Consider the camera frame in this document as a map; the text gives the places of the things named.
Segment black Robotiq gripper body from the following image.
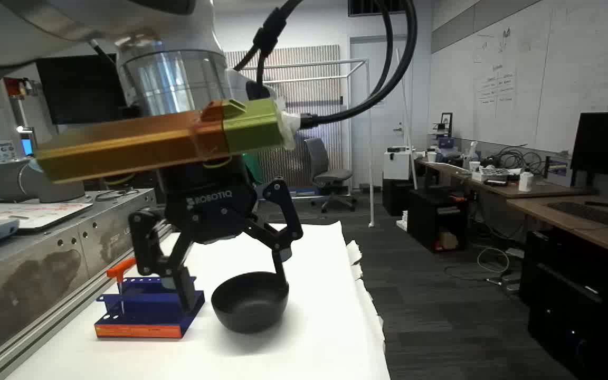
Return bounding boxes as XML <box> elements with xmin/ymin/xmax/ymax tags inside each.
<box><xmin>158</xmin><ymin>156</ymin><xmax>262</xmax><ymax>245</ymax></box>

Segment screwdriver with orange handle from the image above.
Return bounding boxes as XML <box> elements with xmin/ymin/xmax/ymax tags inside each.
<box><xmin>104</xmin><ymin>255</ymin><xmax>139</xmax><ymax>317</ymax></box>

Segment black bowl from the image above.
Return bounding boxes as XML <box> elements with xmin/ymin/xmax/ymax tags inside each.
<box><xmin>209</xmin><ymin>270</ymin><xmax>291</xmax><ymax>336</ymax></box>

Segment grey office chair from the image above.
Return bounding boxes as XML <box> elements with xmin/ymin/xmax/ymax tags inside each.
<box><xmin>309</xmin><ymin>135</ymin><xmax>358</xmax><ymax>216</ymax></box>

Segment blue rack with orange base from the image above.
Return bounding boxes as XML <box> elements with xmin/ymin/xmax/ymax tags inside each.
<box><xmin>92</xmin><ymin>273</ymin><xmax>207</xmax><ymax>341</ymax></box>

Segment white paper sheet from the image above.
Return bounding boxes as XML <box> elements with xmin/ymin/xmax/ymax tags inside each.
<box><xmin>5</xmin><ymin>218</ymin><xmax>394</xmax><ymax>380</ymax></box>

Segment white board with red writing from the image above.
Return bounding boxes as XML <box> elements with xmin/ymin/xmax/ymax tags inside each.
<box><xmin>0</xmin><ymin>198</ymin><xmax>96</xmax><ymax>232</ymax></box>

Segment white box appliance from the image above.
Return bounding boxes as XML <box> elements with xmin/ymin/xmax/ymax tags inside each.
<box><xmin>381</xmin><ymin>143</ymin><xmax>415</xmax><ymax>184</ymax></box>

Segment black cabinet under desk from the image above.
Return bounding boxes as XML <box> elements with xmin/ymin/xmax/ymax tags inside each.
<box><xmin>408</xmin><ymin>186</ymin><xmax>469</xmax><ymax>254</ymax></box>

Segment white door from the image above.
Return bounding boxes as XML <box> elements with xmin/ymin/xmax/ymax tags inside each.
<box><xmin>348</xmin><ymin>36</ymin><xmax>409</xmax><ymax>190</ymax></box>

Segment large black screen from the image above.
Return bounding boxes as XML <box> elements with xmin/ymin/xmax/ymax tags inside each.
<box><xmin>34</xmin><ymin>53</ymin><xmax>134</xmax><ymax>127</ymax></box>

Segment small black standing device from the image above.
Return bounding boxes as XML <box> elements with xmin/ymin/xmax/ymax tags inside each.
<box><xmin>439</xmin><ymin>110</ymin><xmax>455</xmax><ymax>145</ymax></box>

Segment clear bottle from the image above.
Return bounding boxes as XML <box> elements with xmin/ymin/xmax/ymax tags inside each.
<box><xmin>466</xmin><ymin>139</ymin><xmax>484</xmax><ymax>176</ymax></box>

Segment wooden desk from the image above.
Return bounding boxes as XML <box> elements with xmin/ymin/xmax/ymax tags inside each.
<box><xmin>505</xmin><ymin>191</ymin><xmax>608</xmax><ymax>266</ymax></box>
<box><xmin>414</xmin><ymin>156</ymin><xmax>597</xmax><ymax>203</ymax></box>

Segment white cup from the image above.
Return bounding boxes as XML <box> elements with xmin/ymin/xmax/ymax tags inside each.
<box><xmin>516</xmin><ymin>169</ymin><xmax>535</xmax><ymax>195</ymax></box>

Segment white metal pipe frame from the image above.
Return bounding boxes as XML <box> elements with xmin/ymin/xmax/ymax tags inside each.
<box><xmin>259</xmin><ymin>57</ymin><xmax>378</xmax><ymax>227</ymax></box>

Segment cables on floor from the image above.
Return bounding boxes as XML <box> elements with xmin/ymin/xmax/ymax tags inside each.
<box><xmin>474</xmin><ymin>242</ymin><xmax>525</xmax><ymax>286</ymax></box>

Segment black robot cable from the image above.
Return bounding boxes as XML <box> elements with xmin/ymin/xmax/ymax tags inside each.
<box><xmin>231</xmin><ymin>0</ymin><xmax>419</xmax><ymax>132</ymax></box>

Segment wall whiteboard with writing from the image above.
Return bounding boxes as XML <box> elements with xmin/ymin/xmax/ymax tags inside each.
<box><xmin>429</xmin><ymin>0</ymin><xmax>608</xmax><ymax>156</ymax></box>

